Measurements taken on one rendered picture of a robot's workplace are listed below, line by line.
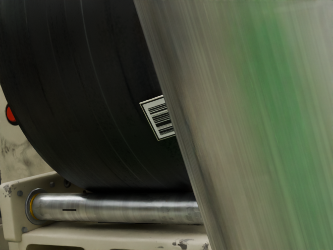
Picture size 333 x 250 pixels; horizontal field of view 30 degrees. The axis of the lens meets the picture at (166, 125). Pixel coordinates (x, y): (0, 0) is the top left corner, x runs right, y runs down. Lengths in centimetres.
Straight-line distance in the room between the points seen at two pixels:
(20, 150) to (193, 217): 42
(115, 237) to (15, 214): 20
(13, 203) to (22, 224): 4
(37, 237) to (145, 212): 21
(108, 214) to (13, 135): 30
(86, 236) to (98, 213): 4
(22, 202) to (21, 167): 13
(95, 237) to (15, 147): 30
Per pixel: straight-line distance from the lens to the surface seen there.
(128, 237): 91
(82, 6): 78
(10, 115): 117
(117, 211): 94
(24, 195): 106
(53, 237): 101
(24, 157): 116
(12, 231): 105
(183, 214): 87
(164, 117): 78
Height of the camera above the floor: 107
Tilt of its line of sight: 3 degrees down
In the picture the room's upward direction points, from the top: 6 degrees counter-clockwise
